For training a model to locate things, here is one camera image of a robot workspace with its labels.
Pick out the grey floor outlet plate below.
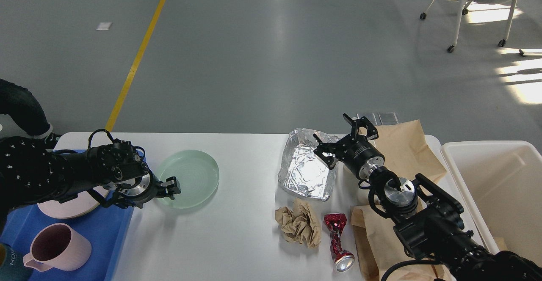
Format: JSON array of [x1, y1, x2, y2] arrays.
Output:
[[356, 112, 400, 126]]

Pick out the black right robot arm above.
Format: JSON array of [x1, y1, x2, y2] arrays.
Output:
[[313, 114, 542, 281]]

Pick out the green plate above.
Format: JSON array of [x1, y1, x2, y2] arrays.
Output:
[[155, 150, 219, 209]]

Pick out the crumpled brown paper ball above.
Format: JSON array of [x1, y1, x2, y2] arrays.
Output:
[[274, 198, 322, 248]]

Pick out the dark teal mug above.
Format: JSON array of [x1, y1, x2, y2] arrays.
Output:
[[0, 243, 33, 281]]

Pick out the brown paper bag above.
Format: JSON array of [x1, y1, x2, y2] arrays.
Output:
[[350, 205, 454, 281], [371, 119, 447, 183]]

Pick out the brown paper bag upper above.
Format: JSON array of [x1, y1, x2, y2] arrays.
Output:
[[371, 119, 447, 183]]

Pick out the person leg dark jeans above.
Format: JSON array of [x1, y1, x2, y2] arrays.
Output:
[[0, 79, 53, 140]]

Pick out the brown paper bag lower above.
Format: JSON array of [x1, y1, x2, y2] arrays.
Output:
[[350, 205, 454, 281]]

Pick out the aluminium foil tray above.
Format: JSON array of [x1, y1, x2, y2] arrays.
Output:
[[277, 128, 339, 202]]

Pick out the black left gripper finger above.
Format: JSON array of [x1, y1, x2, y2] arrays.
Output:
[[100, 190, 143, 209], [158, 178, 181, 200]]

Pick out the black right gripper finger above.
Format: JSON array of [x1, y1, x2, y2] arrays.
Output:
[[343, 113, 379, 141], [313, 134, 341, 170]]

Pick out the white plastic bin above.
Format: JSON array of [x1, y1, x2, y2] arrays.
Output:
[[441, 140, 542, 265]]

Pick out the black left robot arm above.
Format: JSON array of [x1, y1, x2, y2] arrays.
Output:
[[0, 129, 181, 228]]

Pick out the crushed red soda can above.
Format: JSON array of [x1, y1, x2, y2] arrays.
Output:
[[324, 213, 355, 273]]

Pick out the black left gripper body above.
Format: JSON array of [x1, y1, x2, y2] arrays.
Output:
[[123, 171, 162, 208]]

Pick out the black green sneaker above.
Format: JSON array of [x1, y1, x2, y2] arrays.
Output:
[[39, 132, 63, 150]]

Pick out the pink plate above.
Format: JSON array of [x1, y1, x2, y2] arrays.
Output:
[[38, 192, 100, 219]]

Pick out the blue plastic tray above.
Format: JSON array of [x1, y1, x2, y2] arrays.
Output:
[[1, 204, 134, 281]]

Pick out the pink mug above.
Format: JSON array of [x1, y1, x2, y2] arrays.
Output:
[[23, 223, 92, 273]]

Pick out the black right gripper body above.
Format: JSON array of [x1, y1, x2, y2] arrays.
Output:
[[337, 135, 385, 179]]

